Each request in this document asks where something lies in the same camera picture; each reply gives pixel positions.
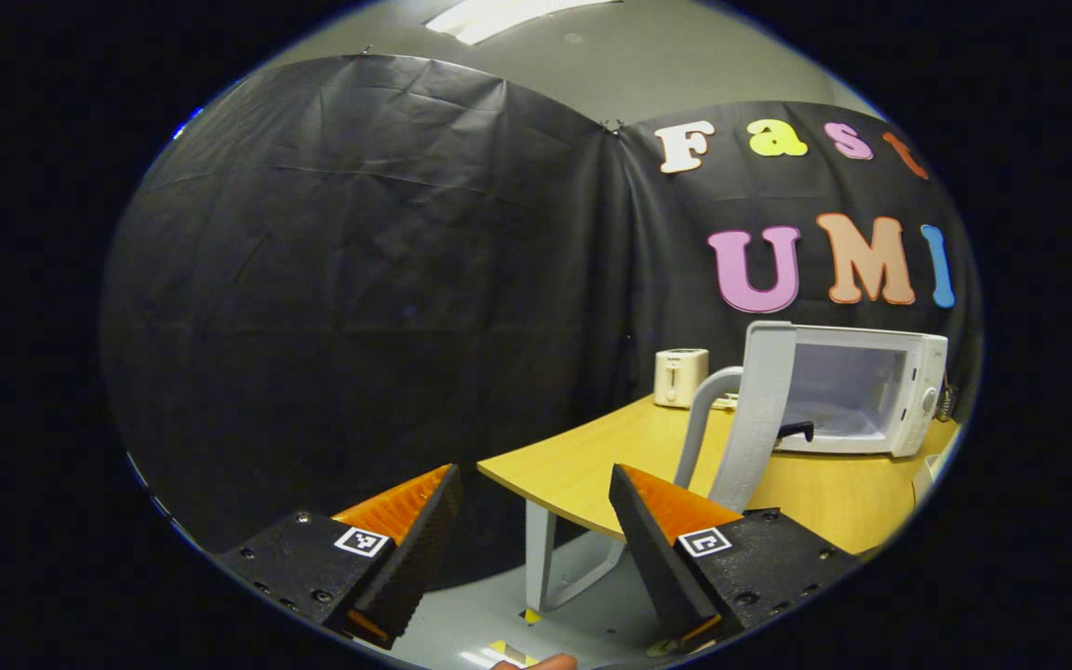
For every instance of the clear plastic sandwich food tray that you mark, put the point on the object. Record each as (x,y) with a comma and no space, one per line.
(927,476)

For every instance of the white table leg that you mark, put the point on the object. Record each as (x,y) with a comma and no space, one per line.
(541,558)

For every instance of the ceiling light panel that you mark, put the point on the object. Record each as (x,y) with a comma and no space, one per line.
(499,17)

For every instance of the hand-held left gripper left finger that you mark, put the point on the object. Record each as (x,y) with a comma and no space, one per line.
(420,558)

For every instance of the white toaster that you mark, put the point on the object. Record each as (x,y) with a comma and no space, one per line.
(680,377)

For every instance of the small white tray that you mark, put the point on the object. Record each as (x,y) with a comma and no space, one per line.
(728,402)

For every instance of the white microwave oven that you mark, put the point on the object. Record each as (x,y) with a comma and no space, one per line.
(908,391)

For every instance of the black backdrop cloth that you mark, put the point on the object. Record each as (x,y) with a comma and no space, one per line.
(359,279)

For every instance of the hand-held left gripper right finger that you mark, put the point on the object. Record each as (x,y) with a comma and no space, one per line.
(652,558)

